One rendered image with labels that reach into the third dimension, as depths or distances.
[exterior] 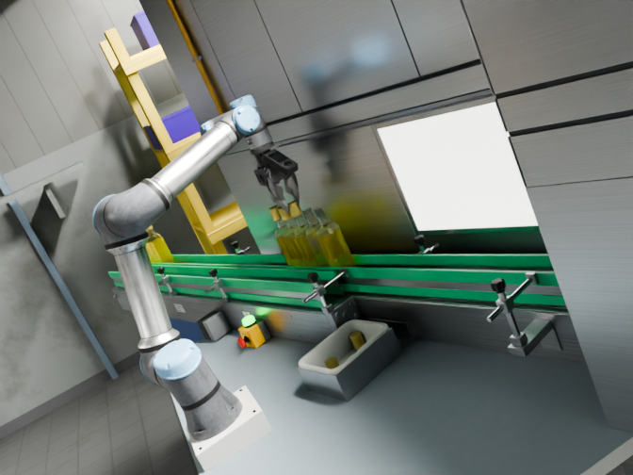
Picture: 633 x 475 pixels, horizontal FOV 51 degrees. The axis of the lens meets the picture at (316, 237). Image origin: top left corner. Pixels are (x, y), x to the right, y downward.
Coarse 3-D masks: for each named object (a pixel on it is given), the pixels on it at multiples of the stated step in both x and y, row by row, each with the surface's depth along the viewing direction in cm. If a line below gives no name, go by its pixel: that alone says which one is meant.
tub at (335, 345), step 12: (348, 324) 188; (360, 324) 186; (372, 324) 181; (384, 324) 177; (336, 336) 186; (348, 336) 188; (372, 336) 184; (324, 348) 183; (336, 348) 186; (348, 348) 188; (360, 348) 171; (300, 360) 179; (312, 360) 181; (324, 360) 183; (348, 360) 168; (324, 372) 168; (336, 372) 167
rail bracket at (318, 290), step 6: (342, 270) 193; (312, 276) 185; (336, 276) 191; (312, 282) 186; (330, 282) 189; (318, 288) 186; (324, 288) 187; (312, 294) 186; (318, 294) 186; (306, 300) 184; (324, 300) 188; (324, 306) 189; (330, 306) 188; (324, 312) 189; (330, 312) 188
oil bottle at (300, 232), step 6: (300, 228) 204; (294, 234) 207; (300, 234) 204; (300, 240) 205; (306, 240) 204; (300, 246) 207; (306, 246) 205; (306, 252) 206; (312, 252) 205; (306, 258) 208; (312, 258) 206; (312, 264) 207
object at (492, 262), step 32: (192, 256) 289; (224, 256) 265; (256, 256) 246; (352, 256) 200; (384, 256) 189; (416, 256) 179; (448, 256) 169; (480, 256) 161; (512, 256) 154; (544, 256) 147
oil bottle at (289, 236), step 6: (288, 228) 209; (294, 228) 208; (288, 234) 209; (288, 240) 211; (294, 240) 208; (288, 246) 212; (294, 246) 210; (294, 252) 211; (300, 252) 209; (294, 258) 214; (300, 258) 211; (300, 264) 212; (306, 264) 210
